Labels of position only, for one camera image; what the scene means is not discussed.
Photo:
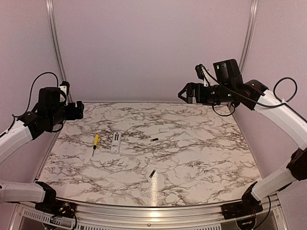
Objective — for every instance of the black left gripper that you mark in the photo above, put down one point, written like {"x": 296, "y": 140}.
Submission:
{"x": 79, "y": 109}

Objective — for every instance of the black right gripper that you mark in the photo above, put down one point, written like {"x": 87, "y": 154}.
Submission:
{"x": 200, "y": 97}

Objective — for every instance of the yellow handled screwdriver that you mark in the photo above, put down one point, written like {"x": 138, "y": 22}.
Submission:
{"x": 96, "y": 140}

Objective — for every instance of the white battery cover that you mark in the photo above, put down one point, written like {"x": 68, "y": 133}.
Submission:
{"x": 163, "y": 130}

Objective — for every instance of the white remote control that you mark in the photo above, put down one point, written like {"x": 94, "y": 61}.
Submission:
{"x": 116, "y": 142}

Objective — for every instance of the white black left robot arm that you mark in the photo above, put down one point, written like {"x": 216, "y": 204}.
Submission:
{"x": 22, "y": 132}

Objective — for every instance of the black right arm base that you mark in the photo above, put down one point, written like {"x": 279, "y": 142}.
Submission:
{"x": 241, "y": 208}

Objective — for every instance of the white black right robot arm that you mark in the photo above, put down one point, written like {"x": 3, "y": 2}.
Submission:
{"x": 257, "y": 97}

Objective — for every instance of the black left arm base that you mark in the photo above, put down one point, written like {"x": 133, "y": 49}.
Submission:
{"x": 58, "y": 208}

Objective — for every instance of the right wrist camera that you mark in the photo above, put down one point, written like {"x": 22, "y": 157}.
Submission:
{"x": 202, "y": 74}

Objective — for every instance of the right aluminium corner post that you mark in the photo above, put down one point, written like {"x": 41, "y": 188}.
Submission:
{"x": 249, "y": 34}

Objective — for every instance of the aluminium corner post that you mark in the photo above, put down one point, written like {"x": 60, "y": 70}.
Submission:
{"x": 249, "y": 34}
{"x": 55, "y": 39}

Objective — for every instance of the aluminium table front rail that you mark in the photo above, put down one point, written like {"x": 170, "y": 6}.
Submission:
{"x": 110, "y": 217}

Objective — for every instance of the left aluminium corner post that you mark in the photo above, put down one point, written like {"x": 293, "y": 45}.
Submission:
{"x": 55, "y": 39}

